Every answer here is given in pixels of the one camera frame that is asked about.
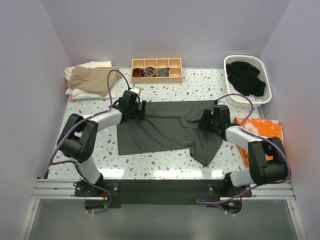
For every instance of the white folded shirt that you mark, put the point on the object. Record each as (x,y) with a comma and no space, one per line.
(77,94)

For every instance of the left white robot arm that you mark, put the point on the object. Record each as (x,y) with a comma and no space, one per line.
(78,137)

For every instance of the brown patterned rolled item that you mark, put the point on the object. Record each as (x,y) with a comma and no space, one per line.
(149,72)

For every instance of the dark grey t-shirt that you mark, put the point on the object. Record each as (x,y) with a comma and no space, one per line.
(168,126)

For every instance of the dark grey folded item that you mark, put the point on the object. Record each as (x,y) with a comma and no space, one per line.
(163,72)

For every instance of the wooden compartment tray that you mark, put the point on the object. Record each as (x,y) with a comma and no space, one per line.
(174,65)

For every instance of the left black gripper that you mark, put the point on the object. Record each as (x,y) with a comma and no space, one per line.
(139,114)

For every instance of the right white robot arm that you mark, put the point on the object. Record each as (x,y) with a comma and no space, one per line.
(268,163)

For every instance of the beige folded shirt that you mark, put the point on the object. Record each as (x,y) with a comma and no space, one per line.
(93,80)

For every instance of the black garment in basket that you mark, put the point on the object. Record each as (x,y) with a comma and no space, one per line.
(244,78)

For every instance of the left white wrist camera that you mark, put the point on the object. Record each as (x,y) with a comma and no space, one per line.
(136,90)

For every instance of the white perforated laundry basket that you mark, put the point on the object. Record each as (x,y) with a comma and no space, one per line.
(262,76)

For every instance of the orange tie-dye folded shirt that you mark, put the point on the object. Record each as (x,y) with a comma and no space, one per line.
(263,127)

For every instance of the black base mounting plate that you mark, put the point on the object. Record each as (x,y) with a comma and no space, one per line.
(166,192)

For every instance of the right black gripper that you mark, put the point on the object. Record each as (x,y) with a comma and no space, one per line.
(203,123)

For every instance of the aluminium rail frame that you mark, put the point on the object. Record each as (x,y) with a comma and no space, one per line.
(63,189)

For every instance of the orange black rolled item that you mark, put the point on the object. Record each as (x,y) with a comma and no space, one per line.
(137,72)

